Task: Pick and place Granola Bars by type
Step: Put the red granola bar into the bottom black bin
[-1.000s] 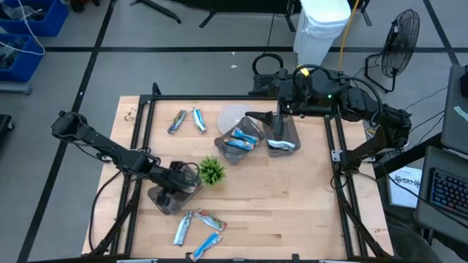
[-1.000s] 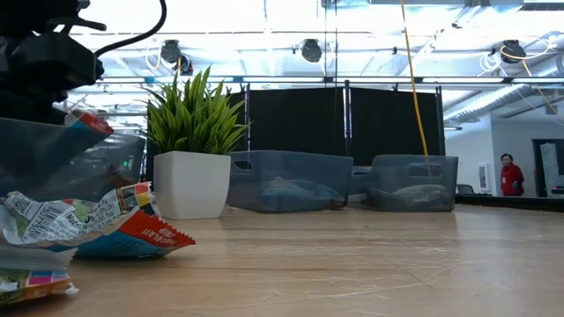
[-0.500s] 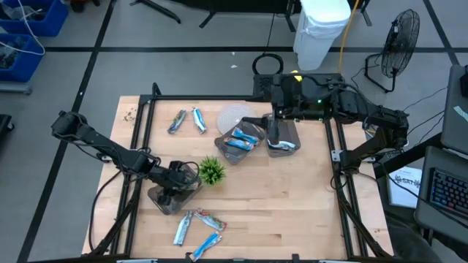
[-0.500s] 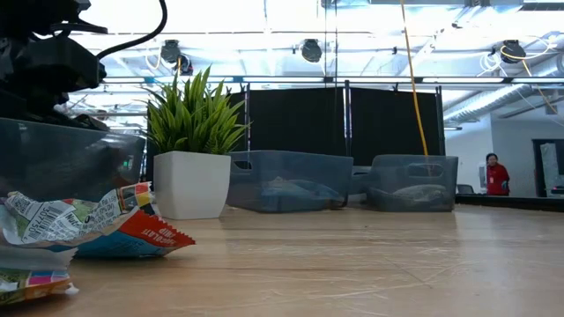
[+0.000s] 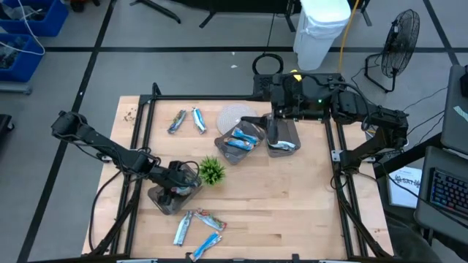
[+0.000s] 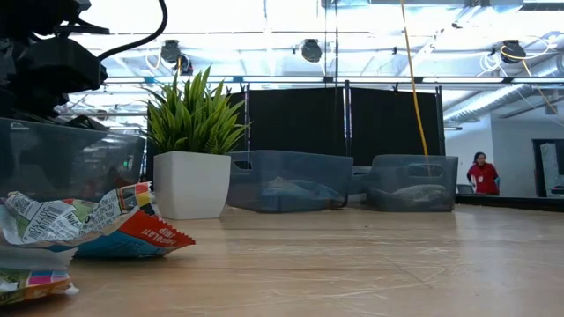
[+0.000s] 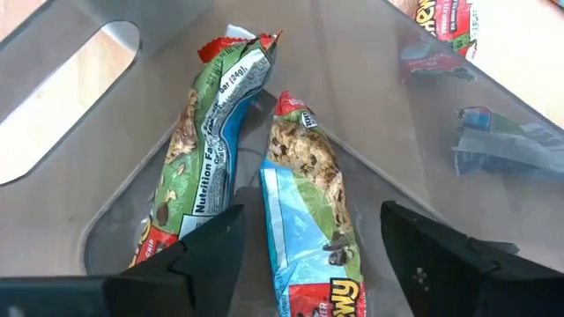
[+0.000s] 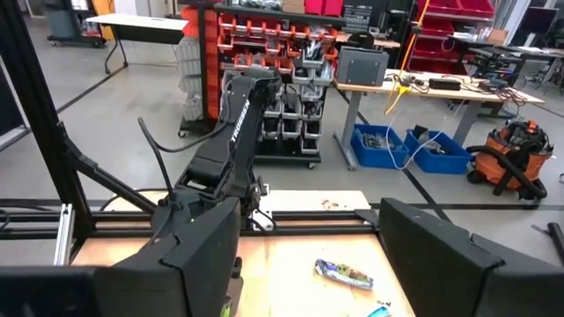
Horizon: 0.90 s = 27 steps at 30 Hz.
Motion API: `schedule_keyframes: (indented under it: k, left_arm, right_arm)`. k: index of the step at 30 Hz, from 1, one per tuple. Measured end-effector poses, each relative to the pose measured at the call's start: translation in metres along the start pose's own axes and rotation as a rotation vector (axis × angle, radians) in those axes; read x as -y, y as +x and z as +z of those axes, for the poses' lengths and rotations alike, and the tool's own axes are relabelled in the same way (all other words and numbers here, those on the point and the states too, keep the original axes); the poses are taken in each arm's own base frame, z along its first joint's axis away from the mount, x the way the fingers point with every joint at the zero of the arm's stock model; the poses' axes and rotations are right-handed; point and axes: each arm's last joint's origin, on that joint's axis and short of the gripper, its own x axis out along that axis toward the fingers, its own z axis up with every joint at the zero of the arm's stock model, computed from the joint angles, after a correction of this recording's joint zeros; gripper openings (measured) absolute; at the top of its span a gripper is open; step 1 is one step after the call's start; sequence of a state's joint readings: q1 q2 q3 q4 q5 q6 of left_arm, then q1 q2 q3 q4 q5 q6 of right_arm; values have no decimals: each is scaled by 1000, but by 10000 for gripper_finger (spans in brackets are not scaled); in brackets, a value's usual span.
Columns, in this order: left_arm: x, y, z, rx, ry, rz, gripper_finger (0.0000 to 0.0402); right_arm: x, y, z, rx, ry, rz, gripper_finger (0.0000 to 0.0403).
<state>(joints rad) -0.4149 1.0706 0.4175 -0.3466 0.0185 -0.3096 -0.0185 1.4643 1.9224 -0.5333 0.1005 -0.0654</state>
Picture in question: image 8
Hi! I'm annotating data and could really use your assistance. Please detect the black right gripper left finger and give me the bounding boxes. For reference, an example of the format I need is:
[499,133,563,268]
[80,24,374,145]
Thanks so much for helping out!
[0,196,242,317]

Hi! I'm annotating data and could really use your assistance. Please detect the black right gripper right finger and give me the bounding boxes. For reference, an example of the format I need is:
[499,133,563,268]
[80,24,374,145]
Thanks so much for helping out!
[377,197,564,317]

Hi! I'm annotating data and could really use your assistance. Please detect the purple white granola bar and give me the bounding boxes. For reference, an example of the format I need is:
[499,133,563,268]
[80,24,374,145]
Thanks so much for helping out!
[314,258,375,291]

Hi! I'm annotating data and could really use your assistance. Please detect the silver aluminium profile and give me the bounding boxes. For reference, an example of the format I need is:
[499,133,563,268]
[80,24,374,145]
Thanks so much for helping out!
[52,202,76,268]

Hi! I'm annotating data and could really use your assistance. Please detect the black tube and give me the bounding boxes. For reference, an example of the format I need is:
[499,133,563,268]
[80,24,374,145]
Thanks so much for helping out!
[546,221,564,268]

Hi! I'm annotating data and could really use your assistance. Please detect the orange shop vacuum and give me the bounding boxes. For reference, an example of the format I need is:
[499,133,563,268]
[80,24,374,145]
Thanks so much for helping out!
[465,119,555,203]

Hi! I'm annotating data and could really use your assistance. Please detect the blue storage bin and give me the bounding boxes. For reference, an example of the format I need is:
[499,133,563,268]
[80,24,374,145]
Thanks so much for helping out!
[350,123,411,170]
[404,127,473,175]

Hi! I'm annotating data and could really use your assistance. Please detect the black power brick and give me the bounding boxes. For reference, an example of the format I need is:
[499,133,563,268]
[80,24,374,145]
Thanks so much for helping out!
[427,77,463,92]

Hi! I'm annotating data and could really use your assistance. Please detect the wooden workbench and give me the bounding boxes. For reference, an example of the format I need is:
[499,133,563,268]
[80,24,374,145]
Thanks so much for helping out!
[332,68,546,172]

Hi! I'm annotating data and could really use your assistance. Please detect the red and grey parts rack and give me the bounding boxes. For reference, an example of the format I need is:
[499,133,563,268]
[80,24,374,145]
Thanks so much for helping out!
[178,3,343,171]

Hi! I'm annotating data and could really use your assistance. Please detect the grey equipment box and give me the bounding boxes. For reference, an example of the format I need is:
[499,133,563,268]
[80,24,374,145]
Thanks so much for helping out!
[335,45,390,88]

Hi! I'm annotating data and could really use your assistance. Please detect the red shelf unit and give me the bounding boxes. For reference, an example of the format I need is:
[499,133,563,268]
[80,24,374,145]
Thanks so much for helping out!
[405,0,497,75]

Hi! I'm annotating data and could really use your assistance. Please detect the black desk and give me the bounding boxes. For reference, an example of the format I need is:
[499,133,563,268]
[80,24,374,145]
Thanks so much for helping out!
[449,33,564,92]

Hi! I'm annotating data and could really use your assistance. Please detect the black monitor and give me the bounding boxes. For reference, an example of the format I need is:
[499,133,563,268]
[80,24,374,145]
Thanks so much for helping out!
[510,5,560,48]

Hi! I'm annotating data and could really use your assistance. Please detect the white folding table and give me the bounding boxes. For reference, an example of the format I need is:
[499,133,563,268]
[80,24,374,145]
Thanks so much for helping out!
[85,12,189,76]

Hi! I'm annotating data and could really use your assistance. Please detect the grey wheeled cart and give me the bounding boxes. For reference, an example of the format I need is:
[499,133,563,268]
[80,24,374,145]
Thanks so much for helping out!
[43,0,108,48]

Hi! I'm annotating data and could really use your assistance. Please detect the pink storage boxes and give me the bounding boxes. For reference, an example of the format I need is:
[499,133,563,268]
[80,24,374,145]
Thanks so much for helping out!
[303,0,345,18]

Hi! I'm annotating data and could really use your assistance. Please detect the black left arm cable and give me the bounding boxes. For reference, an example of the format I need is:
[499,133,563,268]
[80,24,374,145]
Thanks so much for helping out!
[137,116,230,208]

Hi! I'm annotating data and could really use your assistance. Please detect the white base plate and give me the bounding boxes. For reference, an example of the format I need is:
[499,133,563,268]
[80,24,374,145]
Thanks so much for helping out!
[105,188,372,213]

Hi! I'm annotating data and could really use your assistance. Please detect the yellow hanging cable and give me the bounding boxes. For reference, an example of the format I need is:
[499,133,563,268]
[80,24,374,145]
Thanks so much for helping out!
[383,0,432,116]

